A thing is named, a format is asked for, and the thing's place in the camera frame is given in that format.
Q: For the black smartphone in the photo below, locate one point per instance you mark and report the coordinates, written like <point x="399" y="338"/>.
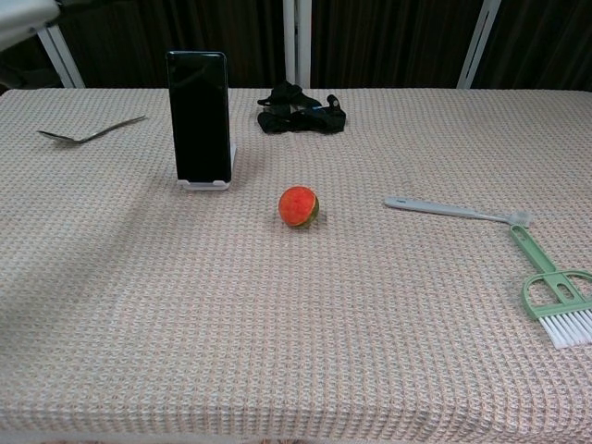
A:
<point x="199" y="115"/>

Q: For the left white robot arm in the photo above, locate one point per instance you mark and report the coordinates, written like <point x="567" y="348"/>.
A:
<point x="23" y="18"/>

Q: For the white phone stand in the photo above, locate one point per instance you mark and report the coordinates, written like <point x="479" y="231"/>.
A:
<point x="203" y="186"/>

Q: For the orange red ball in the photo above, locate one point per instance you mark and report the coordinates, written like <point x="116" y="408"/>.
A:
<point x="297" y="205"/>

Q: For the beige woven tablecloth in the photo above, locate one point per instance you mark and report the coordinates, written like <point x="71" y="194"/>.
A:
<point x="296" y="300"/>

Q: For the metal spoon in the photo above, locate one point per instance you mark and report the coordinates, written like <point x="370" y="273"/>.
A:
<point x="60" y="136"/>

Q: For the green brush white bristles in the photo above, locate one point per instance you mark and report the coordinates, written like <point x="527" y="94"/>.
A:
<point x="552" y="279"/>

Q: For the white partition post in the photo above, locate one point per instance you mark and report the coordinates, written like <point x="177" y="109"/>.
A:
<point x="297" y="41"/>
<point x="62" y="60"/>
<point x="478" y="41"/>

